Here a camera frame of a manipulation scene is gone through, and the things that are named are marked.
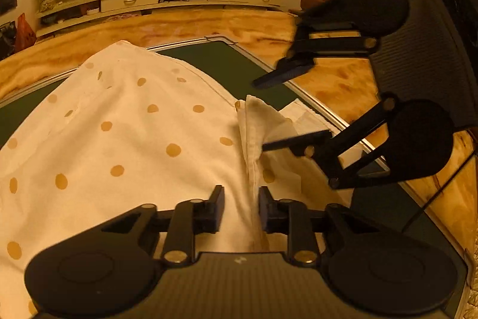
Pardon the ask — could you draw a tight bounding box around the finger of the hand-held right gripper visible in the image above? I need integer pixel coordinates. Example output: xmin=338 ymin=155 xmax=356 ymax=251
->
xmin=262 ymin=93 xmax=398 ymax=190
xmin=252 ymin=5 xmax=379 ymax=90

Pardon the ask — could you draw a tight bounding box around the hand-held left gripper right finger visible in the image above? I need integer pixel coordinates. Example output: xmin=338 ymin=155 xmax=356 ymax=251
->
xmin=258 ymin=185 xmax=374 ymax=265

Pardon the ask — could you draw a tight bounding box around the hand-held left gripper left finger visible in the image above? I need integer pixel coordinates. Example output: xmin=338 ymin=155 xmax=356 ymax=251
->
xmin=99 ymin=185 xmax=226 ymax=265

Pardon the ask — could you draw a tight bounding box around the white polka dot shirt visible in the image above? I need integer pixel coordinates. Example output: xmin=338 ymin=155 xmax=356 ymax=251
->
xmin=0 ymin=40 xmax=364 ymax=319

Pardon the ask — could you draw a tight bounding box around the brown leather chair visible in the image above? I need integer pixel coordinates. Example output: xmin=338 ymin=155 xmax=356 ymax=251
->
xmin=301 ymin=0 xmax=337 ymax=11

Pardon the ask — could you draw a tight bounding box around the white television cabinet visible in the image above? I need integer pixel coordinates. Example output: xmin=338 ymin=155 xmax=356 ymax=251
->
xmin=35 ymin=0 xmax=290 ymax=37

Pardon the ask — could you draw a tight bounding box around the gold patterned cloth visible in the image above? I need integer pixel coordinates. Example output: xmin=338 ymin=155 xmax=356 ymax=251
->
xmin=462 ymin=248 xmax=478 ymax=319

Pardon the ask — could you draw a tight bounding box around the orange plastic bag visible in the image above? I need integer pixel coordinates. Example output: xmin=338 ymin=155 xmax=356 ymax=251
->
xmin=15 ymin=13 xmax=37 ymax=51

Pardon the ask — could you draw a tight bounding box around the black bag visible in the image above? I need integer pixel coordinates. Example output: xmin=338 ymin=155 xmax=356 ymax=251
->
xmin=0 ymin=22 xmax=16 ymax=58

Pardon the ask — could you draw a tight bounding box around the thin black cable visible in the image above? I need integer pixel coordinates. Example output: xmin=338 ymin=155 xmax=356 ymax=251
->
xmin=403 ymin=154 xmax=478 ymax=233

